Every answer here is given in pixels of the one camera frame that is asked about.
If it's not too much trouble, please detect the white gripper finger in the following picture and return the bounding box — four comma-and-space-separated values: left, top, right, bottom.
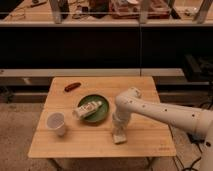
112, 125, 118, 135
121, 127, 127, 135

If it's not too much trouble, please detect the white sponge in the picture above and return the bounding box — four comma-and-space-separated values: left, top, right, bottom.
113, 133, 127, 144

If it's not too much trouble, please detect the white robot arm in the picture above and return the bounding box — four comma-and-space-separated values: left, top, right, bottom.
112, 87, 213, 171

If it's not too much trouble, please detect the green plate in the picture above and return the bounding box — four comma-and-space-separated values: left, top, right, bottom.
78, 94, 110, 123

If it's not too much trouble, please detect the white snack packet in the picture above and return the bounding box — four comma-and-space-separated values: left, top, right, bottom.
73, 101, 102, 119

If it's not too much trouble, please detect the wooden table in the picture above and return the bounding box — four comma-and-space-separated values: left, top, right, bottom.
28, 77, 176, 165

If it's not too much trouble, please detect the red sausage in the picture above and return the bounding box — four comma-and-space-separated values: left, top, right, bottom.
64, 82, 81, 92

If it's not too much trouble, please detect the white paper cup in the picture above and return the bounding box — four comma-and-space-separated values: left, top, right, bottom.
46, 113, 66, 136

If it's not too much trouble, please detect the dark shelf unit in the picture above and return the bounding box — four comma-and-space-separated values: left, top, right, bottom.
0, 0, 213, 85

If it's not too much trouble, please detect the black equipment on right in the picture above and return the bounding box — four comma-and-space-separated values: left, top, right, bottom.
182, 54, 213, 82

